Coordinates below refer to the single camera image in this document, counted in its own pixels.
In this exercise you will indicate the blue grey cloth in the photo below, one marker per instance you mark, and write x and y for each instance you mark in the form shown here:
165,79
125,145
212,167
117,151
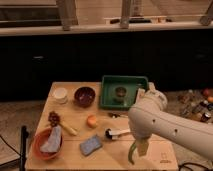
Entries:
52,144

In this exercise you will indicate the brown yellow toy utensil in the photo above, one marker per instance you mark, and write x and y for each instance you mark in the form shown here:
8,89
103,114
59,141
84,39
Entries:
55,120

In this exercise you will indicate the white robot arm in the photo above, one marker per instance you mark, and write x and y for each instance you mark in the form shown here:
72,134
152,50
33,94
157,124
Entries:
147,116

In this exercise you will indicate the white cup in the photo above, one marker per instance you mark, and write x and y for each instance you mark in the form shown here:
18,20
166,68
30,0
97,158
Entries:
60,95

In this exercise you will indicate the black white handled tool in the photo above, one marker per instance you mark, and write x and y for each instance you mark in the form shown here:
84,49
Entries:
114,134

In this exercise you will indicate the orange fruit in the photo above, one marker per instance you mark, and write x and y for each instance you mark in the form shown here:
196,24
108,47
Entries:
92,121

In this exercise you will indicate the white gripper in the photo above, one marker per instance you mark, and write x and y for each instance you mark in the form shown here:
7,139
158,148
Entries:
142,146

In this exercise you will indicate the green chili pepper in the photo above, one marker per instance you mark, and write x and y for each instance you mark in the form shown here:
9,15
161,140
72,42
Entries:
131,152

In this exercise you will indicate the orange bowl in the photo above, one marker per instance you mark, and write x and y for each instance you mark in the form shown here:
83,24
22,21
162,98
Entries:
39,140

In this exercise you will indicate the green can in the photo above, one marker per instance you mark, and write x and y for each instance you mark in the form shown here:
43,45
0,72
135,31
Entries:
120,93

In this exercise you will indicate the purple bowl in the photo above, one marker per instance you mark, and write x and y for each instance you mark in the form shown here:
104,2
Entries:
84,96

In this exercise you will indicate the blue sponge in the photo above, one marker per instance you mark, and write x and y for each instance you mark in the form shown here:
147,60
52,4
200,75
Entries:
90,145

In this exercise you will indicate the green plastic tray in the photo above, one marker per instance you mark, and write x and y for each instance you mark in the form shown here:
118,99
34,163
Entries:
131,83

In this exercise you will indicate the metal spoon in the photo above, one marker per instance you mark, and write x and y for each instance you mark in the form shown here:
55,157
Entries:
114,115

